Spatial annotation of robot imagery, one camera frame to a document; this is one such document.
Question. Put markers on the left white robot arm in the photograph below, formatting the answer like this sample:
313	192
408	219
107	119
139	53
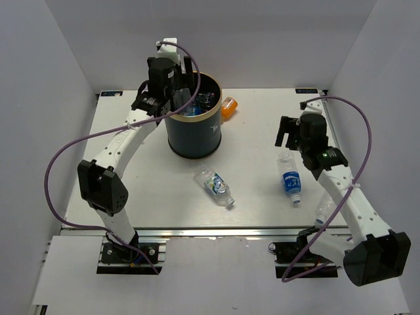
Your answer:
100	179

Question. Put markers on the blue corner sticker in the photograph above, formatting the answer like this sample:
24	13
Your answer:
306	91
111	93

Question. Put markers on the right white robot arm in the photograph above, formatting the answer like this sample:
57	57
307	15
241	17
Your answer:
376	252

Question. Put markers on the left blue corner sticker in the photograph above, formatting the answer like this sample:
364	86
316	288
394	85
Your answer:
111	93

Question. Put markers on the right blue corner sticker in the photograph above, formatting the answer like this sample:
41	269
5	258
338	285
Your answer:
306	91

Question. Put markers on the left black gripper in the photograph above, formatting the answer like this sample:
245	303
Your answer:
184	81

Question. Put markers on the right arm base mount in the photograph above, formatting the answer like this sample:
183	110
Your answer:
286	251

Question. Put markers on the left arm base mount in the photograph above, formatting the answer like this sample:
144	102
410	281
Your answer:
120	260

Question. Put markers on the green blue label bottle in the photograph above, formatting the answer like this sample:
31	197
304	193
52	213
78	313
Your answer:
214	185

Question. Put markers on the dark blue round bin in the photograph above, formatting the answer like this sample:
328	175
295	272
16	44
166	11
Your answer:
199	136

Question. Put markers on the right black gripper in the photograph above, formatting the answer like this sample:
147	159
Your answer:
287	125

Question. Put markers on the orange plastic bottle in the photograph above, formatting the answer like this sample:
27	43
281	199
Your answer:
228	108

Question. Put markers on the clear bottle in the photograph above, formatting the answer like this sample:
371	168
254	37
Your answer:
324	209

